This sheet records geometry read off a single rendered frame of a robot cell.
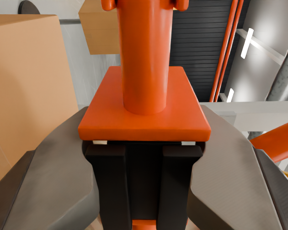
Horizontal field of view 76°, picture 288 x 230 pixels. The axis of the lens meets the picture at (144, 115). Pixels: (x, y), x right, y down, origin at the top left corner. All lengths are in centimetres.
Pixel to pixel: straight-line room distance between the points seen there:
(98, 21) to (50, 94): 159
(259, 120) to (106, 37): 144
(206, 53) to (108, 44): 1014
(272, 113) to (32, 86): 142
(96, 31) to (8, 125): 171
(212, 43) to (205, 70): 163
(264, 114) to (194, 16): 982
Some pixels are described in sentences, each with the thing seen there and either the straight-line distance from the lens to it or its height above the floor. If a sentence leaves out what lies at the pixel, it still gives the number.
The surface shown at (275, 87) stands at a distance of 645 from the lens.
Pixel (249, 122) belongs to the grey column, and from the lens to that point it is 148.
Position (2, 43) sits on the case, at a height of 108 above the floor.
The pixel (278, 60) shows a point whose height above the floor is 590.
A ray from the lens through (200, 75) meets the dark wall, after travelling 1230.
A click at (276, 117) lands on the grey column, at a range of 154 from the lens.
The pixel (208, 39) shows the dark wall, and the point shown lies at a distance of 1150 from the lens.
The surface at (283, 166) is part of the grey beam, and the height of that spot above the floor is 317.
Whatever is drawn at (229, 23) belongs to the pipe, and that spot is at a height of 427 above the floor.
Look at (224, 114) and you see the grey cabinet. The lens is 130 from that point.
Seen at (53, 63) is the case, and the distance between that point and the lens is 29.
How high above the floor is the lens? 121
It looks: 2 degrees down
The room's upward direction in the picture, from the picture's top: 89 degrees clockwise
